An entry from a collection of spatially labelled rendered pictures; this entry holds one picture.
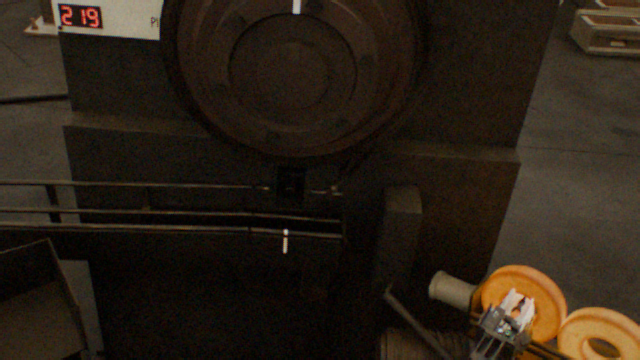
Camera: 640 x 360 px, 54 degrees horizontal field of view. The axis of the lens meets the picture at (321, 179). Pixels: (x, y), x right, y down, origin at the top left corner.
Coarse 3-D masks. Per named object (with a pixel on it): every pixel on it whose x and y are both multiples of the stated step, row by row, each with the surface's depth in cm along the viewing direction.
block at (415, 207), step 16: (384, 192) 131; (400, 192) 131; (416, 192) 131; (384, 208) 127; (400, 208) 126; (416, 208) 127; (384, 224) 128; (400, 224) 127; (416, 224) 127; (384, 240) 130; (400, 240) 130; (416, 240) 131; (384, 256) 133; (400, 256) 132; (384, 272) 135; (400, 272) 135; (400, 288) 138
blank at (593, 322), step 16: (576, 320) 110; (592, 320) 107; (608, 320) 106; (624, 320) 106; (560, 336) 113; (576, 336) 111; (592, 336) 109; (608, 336) 107; (624, 336) 105; (576, 352) 112; (592, 352) 113; (624, 352) 106
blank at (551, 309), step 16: (496, 272) 118; (512, 272) 114; (528, 272) 114; (496, 288) 118; (512, 288) 116; (528, 288) 113; (544, 288) 111; (496, 304) 119; (544, 304) 113; (560, 304) 112; (544, 320) 114; (560, 320) 112; (544, 336) 115
